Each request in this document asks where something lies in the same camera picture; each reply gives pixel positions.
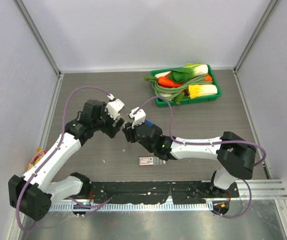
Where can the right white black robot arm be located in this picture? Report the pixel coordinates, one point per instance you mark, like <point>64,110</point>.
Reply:
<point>237,159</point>

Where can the red white staple box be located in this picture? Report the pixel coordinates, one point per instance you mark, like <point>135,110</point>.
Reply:
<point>151,161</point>

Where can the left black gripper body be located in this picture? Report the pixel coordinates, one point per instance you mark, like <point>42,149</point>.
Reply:
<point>104,123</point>

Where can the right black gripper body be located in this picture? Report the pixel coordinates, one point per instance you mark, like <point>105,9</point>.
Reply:
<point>132,136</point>

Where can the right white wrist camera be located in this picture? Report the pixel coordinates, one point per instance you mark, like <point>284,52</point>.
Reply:
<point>138,117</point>

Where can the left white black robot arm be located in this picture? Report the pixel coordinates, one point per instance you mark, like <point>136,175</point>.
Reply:
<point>35,192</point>

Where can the white green toy bok choy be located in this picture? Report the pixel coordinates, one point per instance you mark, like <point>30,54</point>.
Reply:
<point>182,74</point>

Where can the colourful snack packet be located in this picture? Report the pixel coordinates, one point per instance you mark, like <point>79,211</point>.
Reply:
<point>39,154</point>

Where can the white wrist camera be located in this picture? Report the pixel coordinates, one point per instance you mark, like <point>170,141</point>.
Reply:
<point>114,106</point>
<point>138,117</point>

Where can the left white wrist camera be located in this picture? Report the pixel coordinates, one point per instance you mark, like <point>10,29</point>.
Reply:
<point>114,106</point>

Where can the orange toy carrot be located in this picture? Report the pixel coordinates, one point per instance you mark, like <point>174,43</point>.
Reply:
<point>168,83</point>

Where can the green toy long beans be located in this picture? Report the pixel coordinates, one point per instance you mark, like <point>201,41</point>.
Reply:
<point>171,93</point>

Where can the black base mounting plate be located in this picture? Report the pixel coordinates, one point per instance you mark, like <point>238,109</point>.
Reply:
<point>156,192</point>

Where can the green plastic tray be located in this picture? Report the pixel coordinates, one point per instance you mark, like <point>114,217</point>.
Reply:
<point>184,97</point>

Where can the blue stapler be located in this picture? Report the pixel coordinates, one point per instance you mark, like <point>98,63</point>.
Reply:
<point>149,123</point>

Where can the yellow white toy cabbage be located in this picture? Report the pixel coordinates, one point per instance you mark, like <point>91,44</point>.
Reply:
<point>202,90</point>

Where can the white toy radish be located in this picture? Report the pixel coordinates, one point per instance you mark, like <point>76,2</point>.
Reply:
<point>163,74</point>

